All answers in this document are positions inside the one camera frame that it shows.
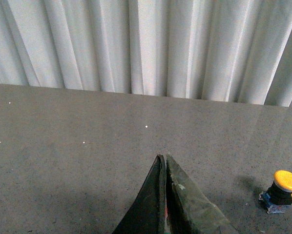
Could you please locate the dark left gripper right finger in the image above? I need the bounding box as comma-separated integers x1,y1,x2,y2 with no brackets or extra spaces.
166,155,238,234

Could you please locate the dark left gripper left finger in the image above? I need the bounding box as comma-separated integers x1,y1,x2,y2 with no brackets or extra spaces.
113,155,167,234

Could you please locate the yellow push button switch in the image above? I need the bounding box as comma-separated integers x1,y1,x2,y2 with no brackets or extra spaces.
258,170,292,214

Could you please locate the white pleated curtain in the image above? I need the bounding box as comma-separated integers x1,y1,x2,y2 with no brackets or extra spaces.
0,0,292,107

